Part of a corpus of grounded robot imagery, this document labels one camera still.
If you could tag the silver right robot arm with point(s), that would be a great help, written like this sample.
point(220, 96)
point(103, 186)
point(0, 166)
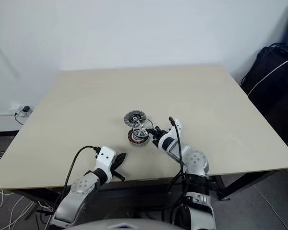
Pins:
point(196, 165)

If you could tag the grey rounded robot torso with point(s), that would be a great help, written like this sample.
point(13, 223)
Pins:
point(124, 225)

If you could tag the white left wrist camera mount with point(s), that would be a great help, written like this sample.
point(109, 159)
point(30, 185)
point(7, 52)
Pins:
point(105, 157)

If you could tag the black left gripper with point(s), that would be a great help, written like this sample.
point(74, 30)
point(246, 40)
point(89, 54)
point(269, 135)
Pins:
point(117, 171)

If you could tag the black bag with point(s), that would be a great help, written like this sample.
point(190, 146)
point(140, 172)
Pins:
point(273, 95)

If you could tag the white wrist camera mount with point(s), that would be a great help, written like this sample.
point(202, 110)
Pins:
point(175, 130)
point(105, 157)

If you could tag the motor stator with copper windings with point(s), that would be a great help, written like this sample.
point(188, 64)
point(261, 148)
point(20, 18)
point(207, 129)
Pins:
point(134, 141)

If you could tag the beige table with black frame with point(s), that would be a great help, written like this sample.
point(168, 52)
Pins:
point(158, 95)

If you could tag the silver round motor cover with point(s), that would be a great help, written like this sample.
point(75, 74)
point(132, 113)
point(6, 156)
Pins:
point(132, 116)

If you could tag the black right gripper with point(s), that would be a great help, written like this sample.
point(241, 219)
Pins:
point(159, 135)

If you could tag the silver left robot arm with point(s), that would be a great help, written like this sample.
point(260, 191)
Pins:
point(74, 198)

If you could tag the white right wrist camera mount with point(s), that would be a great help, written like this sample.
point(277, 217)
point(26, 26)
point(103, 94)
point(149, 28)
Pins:
point(175, 130)

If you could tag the wall socket with black adapter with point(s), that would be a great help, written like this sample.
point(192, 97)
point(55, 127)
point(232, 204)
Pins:
point(25, 109)

